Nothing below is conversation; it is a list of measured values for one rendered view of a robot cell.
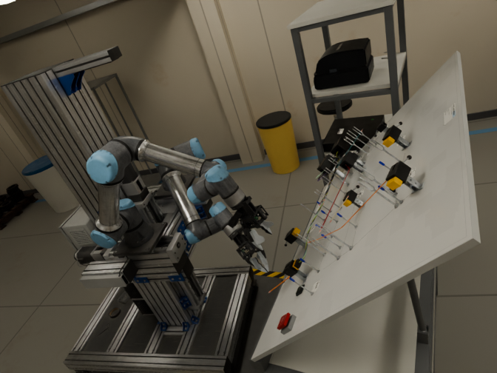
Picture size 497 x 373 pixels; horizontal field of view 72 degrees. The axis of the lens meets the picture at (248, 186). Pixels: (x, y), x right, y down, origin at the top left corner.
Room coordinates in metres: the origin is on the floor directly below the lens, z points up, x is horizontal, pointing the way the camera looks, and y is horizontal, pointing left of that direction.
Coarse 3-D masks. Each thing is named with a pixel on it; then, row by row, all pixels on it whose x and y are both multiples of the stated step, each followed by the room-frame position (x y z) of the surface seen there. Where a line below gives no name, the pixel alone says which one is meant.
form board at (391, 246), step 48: (432, 96) 1.25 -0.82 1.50; (432, 144) 0.91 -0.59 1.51; (336, 192) 1.49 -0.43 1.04; (384, 192) 0.95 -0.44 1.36; (432, 192) 0.69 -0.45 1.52; (336, 240) 1.01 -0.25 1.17; (384, 240) 0.71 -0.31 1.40; (432, 240) 0.54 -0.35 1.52; (288, 288) 1.07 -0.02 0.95; (336, 288) 0.73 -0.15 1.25; (384, 288) 0.54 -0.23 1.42; (288, 336) 0.74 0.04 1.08
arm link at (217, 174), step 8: (216, 168) 1.09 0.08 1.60; (208, 176) 1.08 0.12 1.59; (216, 176) 1.07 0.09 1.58; (224, 176) 1.07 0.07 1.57; (208, 184) 1.09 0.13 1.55; (216, 184) 1.06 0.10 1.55; (224, 184) 1.06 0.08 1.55; (232, 184) 1.07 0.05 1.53; (216, 192) 1.08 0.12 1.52; (224, 192) 1.06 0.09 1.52; (232, 192) 1.05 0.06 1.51
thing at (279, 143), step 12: (264, 120) 3.83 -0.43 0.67; (276, 120) 3.71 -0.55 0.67; (288, 120) 3.64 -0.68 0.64; (264, 132) 3.66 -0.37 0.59; (276, 132) 3.59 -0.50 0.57; (288, 132) 3.62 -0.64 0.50; (264, 144) 3.74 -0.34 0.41; (276, 144) 3.61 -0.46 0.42; (288, 144) 3.61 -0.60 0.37; (276, 156) 3.64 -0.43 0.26; (288, 156) 3.61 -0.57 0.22; (276, 168) 3.68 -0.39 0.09; (288, 168) 3.61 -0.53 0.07
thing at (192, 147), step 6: (192, 138) 1.65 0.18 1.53; (180, 144) 1.62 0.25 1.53; (186, 144) 1.60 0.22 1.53; (192, 144) 1.59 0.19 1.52; (198, 144) 1.59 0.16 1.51; (180, 150) 1.58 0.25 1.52; (186, 150) 1.58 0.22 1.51; (192, 150) 1.57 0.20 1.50; (198, 150) 1.58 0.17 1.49; (198, 156) 1.57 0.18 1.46; (204, 156) 1.59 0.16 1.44
